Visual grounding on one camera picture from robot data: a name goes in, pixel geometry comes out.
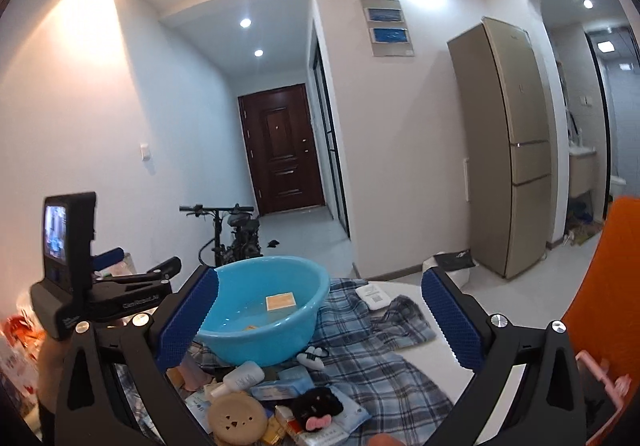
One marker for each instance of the red white cigarette pack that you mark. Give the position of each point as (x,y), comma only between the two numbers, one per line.
(286,421)

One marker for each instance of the pink plastic holder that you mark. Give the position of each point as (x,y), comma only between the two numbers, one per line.
(600,371)

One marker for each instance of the white bag with black top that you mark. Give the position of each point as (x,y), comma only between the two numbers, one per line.
(452,273)

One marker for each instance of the black plush clip pink bow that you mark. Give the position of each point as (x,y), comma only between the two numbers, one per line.
(315,403)

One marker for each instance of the blue plaid cloth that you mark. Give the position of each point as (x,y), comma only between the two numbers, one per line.
(380,376)

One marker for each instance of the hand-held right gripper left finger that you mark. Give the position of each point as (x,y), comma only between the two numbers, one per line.
(185,318)

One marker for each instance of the grey wall electrical panel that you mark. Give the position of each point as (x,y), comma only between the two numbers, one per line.
(387,28)

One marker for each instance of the orange chair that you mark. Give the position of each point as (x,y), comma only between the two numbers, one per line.
(610,286)

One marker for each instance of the yellow square box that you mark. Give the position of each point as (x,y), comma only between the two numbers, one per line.
(281,302)

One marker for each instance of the person's right hand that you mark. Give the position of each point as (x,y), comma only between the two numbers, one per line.
(386,441)

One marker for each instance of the bathroom sink cabinet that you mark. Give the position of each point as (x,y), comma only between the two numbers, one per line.
(582,173)

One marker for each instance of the white wall-mounted bar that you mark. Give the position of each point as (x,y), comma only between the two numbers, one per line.
(466,178)

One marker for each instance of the pink cup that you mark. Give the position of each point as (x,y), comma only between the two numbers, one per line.
(192,373)

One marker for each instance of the white lotion bottle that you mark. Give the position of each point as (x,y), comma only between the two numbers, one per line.
(242,376)

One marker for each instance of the light blue tissue packet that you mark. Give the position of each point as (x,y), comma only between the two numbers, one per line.
(290,383)

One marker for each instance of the patterned floor mat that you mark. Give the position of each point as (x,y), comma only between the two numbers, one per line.
(587,235)

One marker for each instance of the square ceiling light panel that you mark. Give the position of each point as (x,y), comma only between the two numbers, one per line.
(605,46)

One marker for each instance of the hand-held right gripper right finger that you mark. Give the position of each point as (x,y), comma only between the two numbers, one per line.
(450,321)

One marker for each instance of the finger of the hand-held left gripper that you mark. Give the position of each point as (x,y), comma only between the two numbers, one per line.
(107,257)
(150,272)

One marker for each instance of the beige refrigerator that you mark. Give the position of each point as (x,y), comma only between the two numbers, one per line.
(515,151)

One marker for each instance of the blue plastic basin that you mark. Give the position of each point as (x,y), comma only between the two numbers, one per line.
(260,341)

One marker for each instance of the white wall light switch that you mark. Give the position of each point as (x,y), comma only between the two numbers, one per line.
(145,152)

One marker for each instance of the white strawberry print snack bag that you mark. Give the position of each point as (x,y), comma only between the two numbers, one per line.
(20,351)

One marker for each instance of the white toilet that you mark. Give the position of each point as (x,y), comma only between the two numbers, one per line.
(618,186)

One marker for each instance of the round beige compact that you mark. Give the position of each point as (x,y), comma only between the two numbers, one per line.
(235,418)

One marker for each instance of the person's left hand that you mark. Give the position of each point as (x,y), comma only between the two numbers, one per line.
(50,368)

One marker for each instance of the light blue boxes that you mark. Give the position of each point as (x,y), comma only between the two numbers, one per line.
(356,415)

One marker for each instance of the black folding bicycle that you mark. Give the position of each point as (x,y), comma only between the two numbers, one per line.
(240,236)

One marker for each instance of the dark red entrance door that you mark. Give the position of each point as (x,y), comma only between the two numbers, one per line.
(280,151)

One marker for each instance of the white black plush clip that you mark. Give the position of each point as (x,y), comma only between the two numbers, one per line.
(310,358)

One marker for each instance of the black framed glass door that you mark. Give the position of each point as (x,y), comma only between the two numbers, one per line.
(327,151)

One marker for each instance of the white flat packet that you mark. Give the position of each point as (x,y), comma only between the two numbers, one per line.
(375,297)

